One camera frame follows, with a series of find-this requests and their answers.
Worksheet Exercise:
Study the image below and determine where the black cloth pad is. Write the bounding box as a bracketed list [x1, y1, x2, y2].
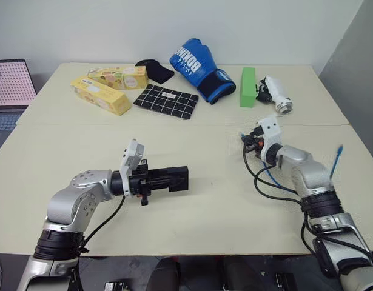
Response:
[134, 58, 176, 86]

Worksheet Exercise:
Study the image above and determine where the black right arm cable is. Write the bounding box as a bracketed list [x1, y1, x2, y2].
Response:
[241, 142, 314, 254]

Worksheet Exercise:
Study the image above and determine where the green foam block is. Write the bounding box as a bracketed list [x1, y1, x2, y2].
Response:
[239, 67, 257, 108]

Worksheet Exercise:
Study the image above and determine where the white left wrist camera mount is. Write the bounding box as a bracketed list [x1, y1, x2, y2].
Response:
[119, 139, 145, 199]

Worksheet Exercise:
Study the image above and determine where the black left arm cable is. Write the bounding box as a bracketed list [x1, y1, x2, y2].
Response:
[79, 195, 126, 254]

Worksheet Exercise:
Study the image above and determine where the white cylindrical device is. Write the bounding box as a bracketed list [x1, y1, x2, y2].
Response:
[264, 75, 294, 116]

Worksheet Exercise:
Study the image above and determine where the small black labelled box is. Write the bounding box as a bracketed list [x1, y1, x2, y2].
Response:
[103, 281, 127, 291]

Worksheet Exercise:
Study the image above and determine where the black coiled cord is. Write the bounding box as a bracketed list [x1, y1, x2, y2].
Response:
[255, 78, 274, 104]

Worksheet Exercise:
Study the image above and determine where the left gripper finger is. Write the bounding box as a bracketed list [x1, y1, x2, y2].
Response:
[149, 178, 175, 192]
[148, 167, 172, 179]

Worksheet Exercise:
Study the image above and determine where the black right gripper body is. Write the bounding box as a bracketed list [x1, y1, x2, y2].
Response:
[246, 124, 266, 159]

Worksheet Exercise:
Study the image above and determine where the yellow carton with pictures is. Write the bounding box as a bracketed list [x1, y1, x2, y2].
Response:
[87, 65, 149, 91]

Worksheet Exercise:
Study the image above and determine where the blue boxing glove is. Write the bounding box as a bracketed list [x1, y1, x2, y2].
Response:
[169, 38, 237, 105]

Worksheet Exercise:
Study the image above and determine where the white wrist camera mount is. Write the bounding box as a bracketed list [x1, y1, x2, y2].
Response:
[119, 139, 145, 199]
[255, 115, 284, 162]

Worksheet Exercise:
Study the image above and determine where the long yellow carton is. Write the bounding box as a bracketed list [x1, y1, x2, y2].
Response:
[70, 75, 133, 117]

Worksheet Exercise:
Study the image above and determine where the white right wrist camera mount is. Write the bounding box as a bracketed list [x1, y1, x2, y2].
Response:
[255, 115, 284, 162]

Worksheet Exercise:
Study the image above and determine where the open laptop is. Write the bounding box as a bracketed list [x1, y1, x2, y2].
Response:
[0, 58, 38, 154]

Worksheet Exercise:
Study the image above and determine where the dark rounded shape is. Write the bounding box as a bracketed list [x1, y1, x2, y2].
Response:
[153, 256, 181, 291]

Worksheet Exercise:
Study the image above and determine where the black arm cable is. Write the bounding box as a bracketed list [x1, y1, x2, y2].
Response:
[79, 195, 126, 254]
[241, 142, 314, 254]

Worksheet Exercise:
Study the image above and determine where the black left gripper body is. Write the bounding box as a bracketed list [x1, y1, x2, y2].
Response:
[128, 157, 154, 207]

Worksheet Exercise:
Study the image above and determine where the black white-checked pouch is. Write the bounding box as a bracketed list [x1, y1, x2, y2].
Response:
[132, 83, 200, 121]

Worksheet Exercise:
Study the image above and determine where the blue Ethernet cable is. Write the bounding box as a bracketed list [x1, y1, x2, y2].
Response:
[240, 133, 344, 195]

